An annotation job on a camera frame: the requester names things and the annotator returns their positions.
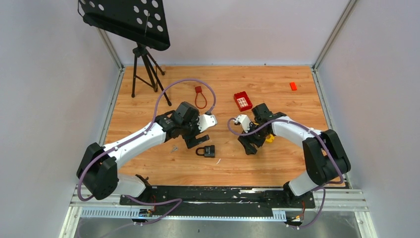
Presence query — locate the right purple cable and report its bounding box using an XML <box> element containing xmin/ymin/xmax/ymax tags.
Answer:
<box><xmin>227</xmin><ymin>118</ymin><xmax>345</xmax><ymax>230</ymax></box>

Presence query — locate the slotted cable duct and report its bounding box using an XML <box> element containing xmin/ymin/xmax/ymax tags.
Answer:
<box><xmin>80</xmin><ymin>207</ymin><xmax>287</xmax><ymax>221</ymax></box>

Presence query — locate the purple cable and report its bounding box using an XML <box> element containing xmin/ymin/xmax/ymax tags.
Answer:
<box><xmin>76</xmin><ymin>78</ymin><xmax>217</xmax><ymax>231</ymax></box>
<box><xmin>227</xmin><ymin>118</ymin><xmax>345</xmax><ymax>230</ymax></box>

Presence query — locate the black music stand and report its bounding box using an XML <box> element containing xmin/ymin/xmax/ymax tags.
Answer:
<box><xmin>77</xmin><ymin>0</ymin><xmax>170</xmax><ymax>92</ymax></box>

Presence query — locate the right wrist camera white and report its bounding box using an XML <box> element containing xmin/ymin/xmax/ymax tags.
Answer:
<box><xmin>233</xmin><ymin>114</ymin><xmax>252</xmax><ymax>133</ymax></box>

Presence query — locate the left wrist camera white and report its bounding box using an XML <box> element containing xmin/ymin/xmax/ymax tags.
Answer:
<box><xmin>197</xmin><ymin>114</ymin><xmax>218</xmax><ymax>132</ymax></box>

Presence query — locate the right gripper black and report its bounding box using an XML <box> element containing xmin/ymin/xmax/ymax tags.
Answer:
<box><xmin>238</xmin><ymin>121</ymin><xmax>270</xmax><ymax>155</ymax></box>

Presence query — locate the black padlock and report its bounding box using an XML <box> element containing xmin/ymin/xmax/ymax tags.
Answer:
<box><xmin>195</xmin><ymin>145</ymin><xmax>215</xmax><ymax>158</ymax></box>

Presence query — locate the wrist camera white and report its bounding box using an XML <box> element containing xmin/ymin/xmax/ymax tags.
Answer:
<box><xmin>197</xmin><ymin>114</ymin><xmax>218</xmax><ymax>132</ymax></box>
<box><xmin>233</xmin><ymin>114</ymin><xmax>252</xmax><ymax>133</ymax></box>

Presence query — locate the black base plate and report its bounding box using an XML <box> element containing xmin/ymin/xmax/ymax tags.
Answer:
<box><xmin>137</xmin><ymin>185</ymin><xmax>315</xmax><ymax>217</ymax></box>

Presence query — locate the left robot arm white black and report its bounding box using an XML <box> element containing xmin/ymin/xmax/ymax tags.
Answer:
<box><xmin>76</xmin><ymin>102</ymin><xmax>217</xmax><ymax>205</ymax></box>

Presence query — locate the small red block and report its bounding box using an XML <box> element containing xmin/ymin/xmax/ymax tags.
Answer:
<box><xmin>289</xmin><ymin>82</ymin><xmax>298</xmax><ymax>91</ymax></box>

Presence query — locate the yellow triangular plastic piece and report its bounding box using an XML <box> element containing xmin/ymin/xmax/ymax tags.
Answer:
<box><xmin>265</xmin><ymin>134</ymin><xmax>275</xmax><ymax>143</ymax></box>

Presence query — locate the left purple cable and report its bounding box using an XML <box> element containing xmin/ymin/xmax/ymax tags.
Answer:
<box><xmin>76</xmin><ymin>78</ymin><xmax>217</xmax><ymax>231</ymax></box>

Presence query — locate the red cable lock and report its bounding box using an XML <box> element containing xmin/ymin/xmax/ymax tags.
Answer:
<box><xmin>194</xmin><ymin>86</ymin><xmax>208</xmax><ymax>109</ymax></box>

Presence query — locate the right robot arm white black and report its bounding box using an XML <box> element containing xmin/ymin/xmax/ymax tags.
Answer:
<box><xmin>231</xmin><ymin>103</ymin><xmax>351</xmax><ymax>207</ymax></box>

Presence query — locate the red toy brick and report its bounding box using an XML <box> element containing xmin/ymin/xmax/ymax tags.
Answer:
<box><xmin>233</xmin><ymin>91</ymin><xmax>253</xmax><ymax>112</ymax></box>

